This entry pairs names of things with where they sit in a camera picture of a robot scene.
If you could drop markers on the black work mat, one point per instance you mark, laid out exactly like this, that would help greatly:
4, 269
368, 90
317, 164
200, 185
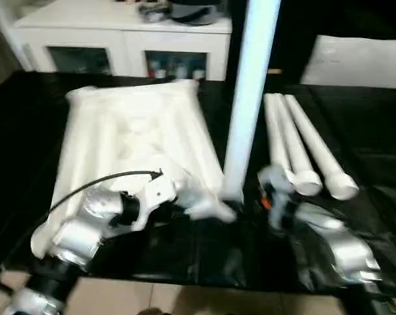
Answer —
365, 147

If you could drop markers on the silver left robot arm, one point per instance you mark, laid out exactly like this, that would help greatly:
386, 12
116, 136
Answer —
79, 229

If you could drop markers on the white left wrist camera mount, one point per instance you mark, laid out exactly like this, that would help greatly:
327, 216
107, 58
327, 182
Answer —
158, 193

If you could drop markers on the white plastic table leg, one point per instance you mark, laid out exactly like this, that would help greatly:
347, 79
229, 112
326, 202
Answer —
276, 138
316, 141
291, 141
250, 98

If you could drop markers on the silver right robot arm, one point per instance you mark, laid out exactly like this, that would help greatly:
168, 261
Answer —
342, 243

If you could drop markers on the white glass-door cabinet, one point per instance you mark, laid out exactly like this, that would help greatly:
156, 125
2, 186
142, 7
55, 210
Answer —
86, 36

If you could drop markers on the white plastic table top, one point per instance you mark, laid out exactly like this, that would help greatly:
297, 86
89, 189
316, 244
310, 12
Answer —
135, 138

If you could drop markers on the grey curtain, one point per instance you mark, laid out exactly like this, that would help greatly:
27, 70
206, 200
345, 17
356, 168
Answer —
0, 49

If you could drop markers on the grey helmet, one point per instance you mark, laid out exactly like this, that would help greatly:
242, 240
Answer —
192, 13

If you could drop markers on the black box with gold label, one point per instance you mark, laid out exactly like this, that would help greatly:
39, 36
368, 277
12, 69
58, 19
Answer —
293, 33

